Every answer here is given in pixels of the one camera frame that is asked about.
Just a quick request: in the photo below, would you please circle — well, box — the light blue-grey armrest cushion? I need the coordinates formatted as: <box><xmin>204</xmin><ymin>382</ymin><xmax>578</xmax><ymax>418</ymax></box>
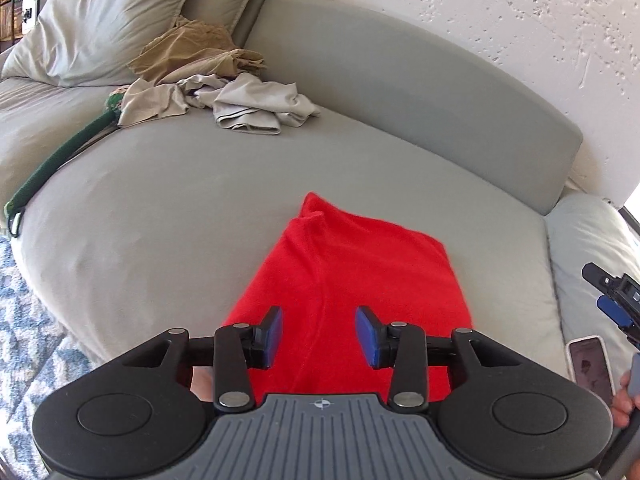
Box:
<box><xmin>546</xmin><ymin>193</ymin><xmax>639</xmax><ymax>382</ymax></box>

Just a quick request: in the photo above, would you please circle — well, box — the person's right hand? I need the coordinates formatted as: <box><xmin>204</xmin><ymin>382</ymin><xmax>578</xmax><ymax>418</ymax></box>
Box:
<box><xmin>611</xmin><ymin>370</ymin><xmax>639</xmax><ymax>429</ymax></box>

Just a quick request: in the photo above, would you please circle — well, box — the left sofa seat cushion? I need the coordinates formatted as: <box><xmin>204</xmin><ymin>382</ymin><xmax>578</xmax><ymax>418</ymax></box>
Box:
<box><xmin>0</xmin><ymin>78</ymin><xmax>113</xmax><ymax>203</ymax></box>

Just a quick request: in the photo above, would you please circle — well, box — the tan crumpled garment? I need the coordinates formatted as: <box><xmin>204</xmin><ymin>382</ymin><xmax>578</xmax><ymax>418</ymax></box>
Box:
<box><xmin>128</xmin><ymin>18</ymin><xmax>266</xmax><ymax>84</ymax></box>

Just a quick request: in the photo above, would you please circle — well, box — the olive throw pillow front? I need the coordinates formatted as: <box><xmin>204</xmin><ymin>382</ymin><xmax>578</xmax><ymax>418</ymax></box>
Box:
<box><xmin>2</xmin><ymin>0</ymin><xmax>186</xmax><ymax>87</ymax></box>

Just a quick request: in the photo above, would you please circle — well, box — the grey sofa backrest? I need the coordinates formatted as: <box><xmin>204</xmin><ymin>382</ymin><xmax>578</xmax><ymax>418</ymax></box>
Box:
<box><xmin>232</xmin><ymin>0</ymin><xmax>582</xmax><ymax>214</ymax></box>

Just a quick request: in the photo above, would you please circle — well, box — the light grey crumpled garment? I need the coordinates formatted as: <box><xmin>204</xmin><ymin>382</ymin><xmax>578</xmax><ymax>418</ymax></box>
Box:
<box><xmin>117</xmin><ymin>73</ymin><xmax>320</xmax><ymax>136</ymax></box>

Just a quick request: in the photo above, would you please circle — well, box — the red t-shirt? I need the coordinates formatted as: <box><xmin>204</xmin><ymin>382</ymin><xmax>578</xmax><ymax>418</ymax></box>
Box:
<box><xmin>227</xmin><ymin>193</ymin><xmax>473</xmax><ymax>400</ymax></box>

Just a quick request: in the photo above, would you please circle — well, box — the person's bare knee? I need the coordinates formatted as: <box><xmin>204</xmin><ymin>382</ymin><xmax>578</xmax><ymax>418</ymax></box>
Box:
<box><xmin>191</xmin><ymin>366</ymin><xmax>214</xmax><ymax>402</ymax></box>

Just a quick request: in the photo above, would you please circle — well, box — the blue patterned rug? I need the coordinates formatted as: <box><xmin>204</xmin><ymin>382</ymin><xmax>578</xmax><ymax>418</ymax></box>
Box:
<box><xmin>1</xmin><ymin>237</ymin><xmax>100</xmax><ymax>479</ymax></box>

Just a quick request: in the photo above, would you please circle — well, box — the green strap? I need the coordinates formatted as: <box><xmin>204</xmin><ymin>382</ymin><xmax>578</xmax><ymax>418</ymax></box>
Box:
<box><xmin>3</xmin><ymin>90</ymin><xmax>125</xmax><ymax>239</ymax></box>

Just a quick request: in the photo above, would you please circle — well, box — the smartphone with lit screen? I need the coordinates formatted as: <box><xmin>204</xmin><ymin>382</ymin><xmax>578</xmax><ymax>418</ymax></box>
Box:
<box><xmin>565</xmin><ymin>335</ymin><xmax>614</xmax><ymax>405</ymax></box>

